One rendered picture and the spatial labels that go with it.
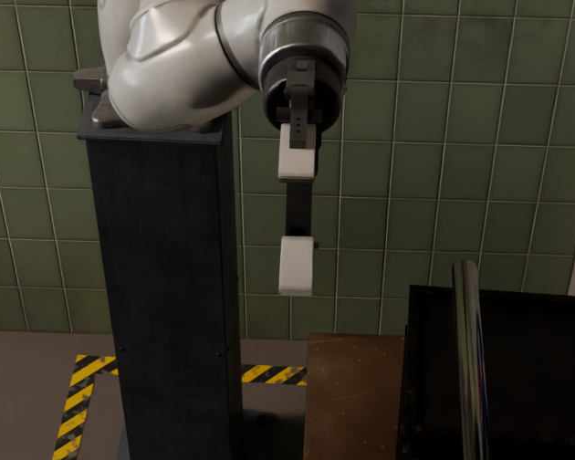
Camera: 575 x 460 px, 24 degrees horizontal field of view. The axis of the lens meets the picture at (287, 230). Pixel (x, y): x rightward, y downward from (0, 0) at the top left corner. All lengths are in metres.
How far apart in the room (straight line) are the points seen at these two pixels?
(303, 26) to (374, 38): 1.16
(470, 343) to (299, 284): 0.35
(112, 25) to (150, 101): 0.53
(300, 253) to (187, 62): 0.28
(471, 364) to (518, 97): 1.15
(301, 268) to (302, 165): 0.14
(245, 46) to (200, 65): 0.06
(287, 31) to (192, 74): 0.14
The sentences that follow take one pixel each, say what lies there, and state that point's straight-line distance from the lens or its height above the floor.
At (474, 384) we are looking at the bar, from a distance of 1.45.
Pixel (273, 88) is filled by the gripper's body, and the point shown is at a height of 1.51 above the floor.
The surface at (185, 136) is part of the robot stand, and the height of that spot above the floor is 1.00.
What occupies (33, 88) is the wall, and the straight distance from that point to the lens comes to 2.60.
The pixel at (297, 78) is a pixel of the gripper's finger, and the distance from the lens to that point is 1.16.
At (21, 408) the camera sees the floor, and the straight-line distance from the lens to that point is 2.96.
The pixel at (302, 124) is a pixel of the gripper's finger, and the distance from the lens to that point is 1.12.
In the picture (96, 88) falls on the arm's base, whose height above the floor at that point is 1.02.
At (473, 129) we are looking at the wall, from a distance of 2.59.
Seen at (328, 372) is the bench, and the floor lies 0.58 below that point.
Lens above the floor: 2.29
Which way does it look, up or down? 44 degrees down
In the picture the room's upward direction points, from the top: straight up
